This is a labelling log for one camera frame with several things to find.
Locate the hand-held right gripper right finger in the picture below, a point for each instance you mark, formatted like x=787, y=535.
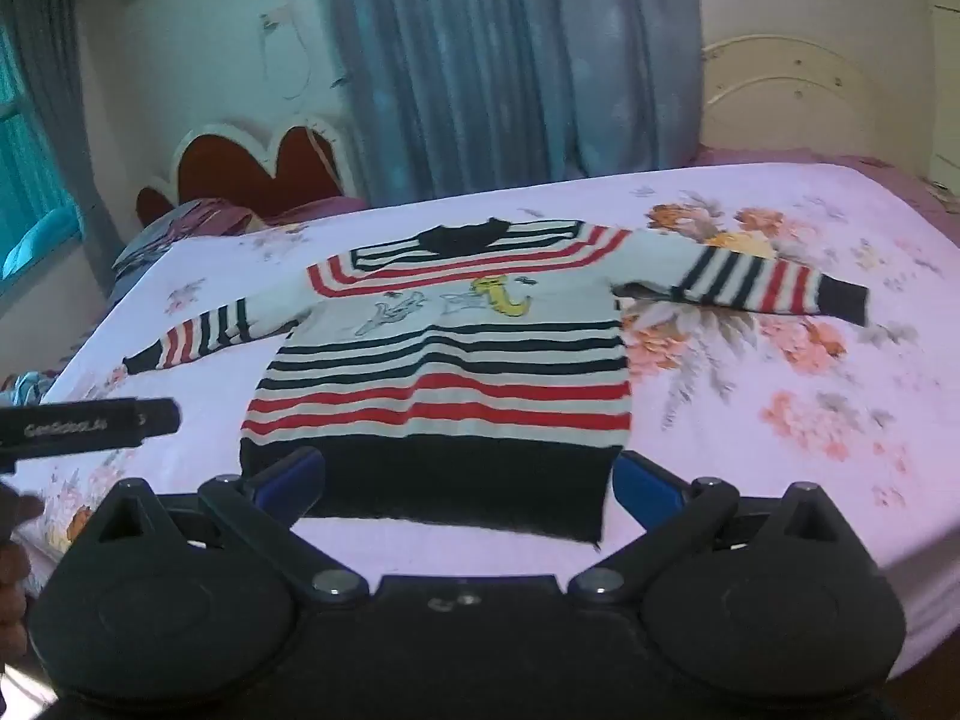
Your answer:
x=643, y=487

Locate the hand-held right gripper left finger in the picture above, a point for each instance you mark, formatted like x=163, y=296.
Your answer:
x=291, y=476

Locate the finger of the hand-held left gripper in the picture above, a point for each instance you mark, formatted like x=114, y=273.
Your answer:
x=161, y=417

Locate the striped knit sweater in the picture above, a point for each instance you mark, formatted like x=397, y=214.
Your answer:
x=442, y=390

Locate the person's left hand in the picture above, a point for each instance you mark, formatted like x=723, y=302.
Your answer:
x=15, y=577

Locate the pink floral bed sheet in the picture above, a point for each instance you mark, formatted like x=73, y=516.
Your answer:
x=750, y=465

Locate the patterned folded blanket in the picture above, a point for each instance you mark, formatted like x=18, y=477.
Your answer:
x=184, y=229

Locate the window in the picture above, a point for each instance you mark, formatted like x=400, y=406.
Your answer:
x=30, y=187

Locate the pink pillow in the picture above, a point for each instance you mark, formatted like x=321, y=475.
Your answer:
x=319, y=208

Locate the red heart-shaped headboard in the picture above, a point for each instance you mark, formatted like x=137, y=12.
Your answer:
x=247, y=169

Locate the grey curtain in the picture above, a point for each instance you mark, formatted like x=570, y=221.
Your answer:
x=52, y=90

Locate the pink bed cover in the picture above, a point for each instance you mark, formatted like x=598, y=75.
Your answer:
x=885, y=169

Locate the cream round headboard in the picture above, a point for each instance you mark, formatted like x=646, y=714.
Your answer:
x=795, y=97

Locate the blue curtain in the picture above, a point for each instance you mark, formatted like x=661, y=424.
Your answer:
x=495, y=60

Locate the cream cabinet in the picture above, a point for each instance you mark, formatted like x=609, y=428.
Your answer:
x=946, y=75

